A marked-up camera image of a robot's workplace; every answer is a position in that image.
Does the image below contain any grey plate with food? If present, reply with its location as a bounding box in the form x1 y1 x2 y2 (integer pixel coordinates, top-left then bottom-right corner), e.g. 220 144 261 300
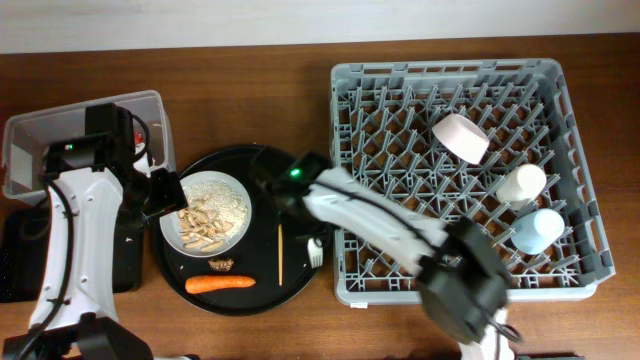
159 171 252 258

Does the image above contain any clear plastic bin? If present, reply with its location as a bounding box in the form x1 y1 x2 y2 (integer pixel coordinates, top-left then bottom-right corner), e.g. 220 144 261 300
1 90 176 206

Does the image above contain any white shallow bowl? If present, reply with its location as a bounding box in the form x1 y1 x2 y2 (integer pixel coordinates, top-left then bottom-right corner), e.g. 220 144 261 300
432 114 490 165

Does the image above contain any cream paper cup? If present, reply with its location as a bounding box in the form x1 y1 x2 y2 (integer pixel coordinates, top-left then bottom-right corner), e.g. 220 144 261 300
496 164 547 207

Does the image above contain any blue plastic cup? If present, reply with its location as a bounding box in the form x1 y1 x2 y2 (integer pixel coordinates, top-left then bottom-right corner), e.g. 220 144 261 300
511 209 565 255

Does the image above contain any white plastic fork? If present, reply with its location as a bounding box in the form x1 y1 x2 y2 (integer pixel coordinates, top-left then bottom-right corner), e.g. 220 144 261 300
307 238 324 269

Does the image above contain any red snack wrapper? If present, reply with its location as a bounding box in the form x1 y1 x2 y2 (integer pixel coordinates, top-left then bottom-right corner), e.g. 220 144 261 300
134 132 143 145

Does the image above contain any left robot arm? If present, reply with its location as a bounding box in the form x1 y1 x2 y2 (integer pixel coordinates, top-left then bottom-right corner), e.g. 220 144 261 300
2 103 187 359

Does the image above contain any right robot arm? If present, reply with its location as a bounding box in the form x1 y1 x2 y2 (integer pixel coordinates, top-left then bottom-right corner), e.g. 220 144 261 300
249 147 522 359

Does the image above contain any grey dishwasher rack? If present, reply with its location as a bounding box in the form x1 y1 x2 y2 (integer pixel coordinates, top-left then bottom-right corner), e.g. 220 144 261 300
330 59 615 302

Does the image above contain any wooden chopstick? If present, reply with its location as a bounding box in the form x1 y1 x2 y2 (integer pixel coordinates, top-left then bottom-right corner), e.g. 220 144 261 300
277 224 284 287

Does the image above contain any round black serving tray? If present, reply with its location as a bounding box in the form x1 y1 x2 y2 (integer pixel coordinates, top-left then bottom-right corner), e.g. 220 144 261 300
151 144 334 317

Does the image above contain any brown food scrap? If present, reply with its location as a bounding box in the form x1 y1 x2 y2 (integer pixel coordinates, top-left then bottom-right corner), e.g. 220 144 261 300
208 258 234 272

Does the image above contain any orange carrot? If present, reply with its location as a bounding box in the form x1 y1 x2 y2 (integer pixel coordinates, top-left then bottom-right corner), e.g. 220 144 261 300
185 275 256 294

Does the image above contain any black rectangular tray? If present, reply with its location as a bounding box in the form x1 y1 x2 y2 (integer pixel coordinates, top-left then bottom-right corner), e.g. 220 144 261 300
1 208 144 303

